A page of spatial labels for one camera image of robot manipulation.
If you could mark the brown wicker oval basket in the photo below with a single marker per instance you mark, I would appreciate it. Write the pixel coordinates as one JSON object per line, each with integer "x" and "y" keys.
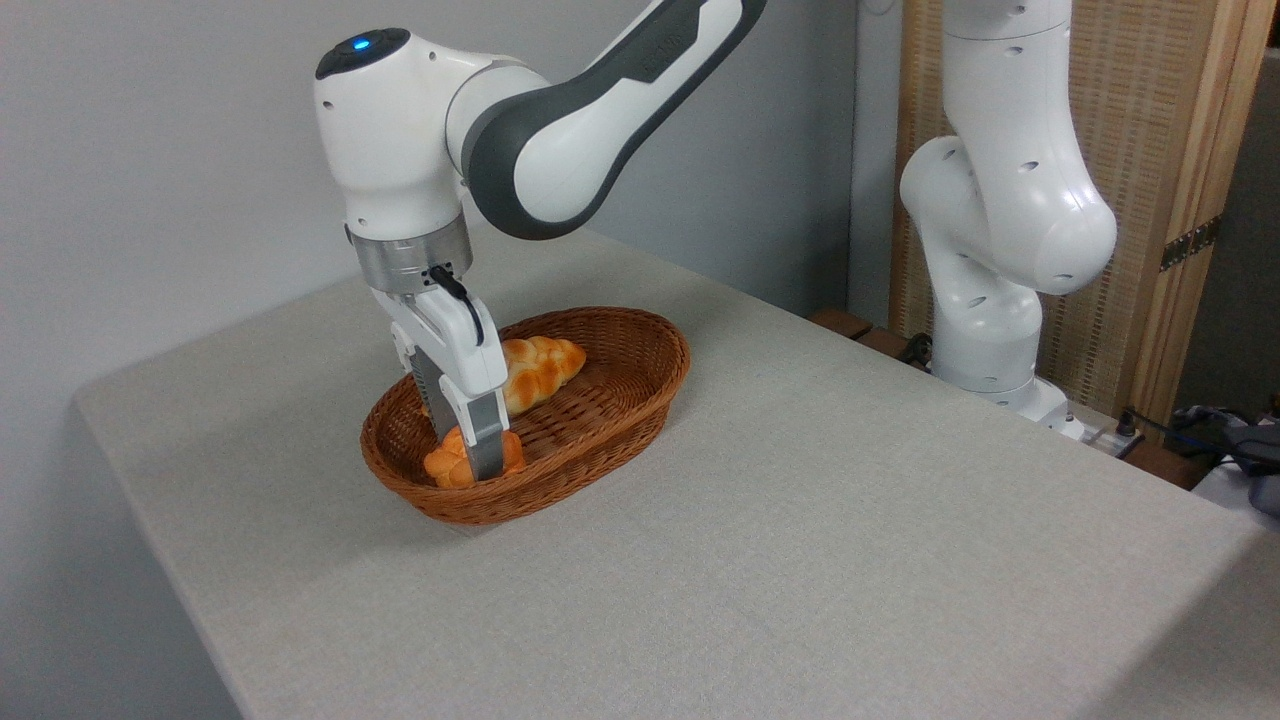
{"x": 600, "y": 420}

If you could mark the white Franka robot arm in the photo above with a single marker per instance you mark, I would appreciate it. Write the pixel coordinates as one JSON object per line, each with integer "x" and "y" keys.
{"x": 400, "y": 130}

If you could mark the dark metal screen hinge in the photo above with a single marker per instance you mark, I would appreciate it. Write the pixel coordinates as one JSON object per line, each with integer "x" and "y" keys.
{"x": 1190, "y": 243}

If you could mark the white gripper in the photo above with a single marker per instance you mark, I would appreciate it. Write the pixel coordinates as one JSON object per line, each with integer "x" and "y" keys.
{"x": 460, "y": 345}

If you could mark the grey tablecloth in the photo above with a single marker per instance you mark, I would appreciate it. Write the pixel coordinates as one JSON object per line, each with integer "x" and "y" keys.
{"x": 800, "y": 520}

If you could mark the long pale braided bread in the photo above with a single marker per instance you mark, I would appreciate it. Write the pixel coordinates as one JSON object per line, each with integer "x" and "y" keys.
{"x": 540, "y": 370}

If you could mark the brown wooden blocks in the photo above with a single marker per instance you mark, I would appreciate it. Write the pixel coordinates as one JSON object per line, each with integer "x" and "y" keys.
{"x": 842, "y": 322}

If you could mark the white power strip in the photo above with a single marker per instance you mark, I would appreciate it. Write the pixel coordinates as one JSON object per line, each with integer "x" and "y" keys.
{"x": 1110, "y": 437}

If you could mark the small orange braided bread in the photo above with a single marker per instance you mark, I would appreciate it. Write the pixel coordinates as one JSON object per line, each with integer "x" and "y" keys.
{"x": 445, "y": 466}

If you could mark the wooden rattan folding screen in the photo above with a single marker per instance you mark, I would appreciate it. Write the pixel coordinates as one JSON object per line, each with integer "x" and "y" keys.
{"x": 1150, "y": 100}

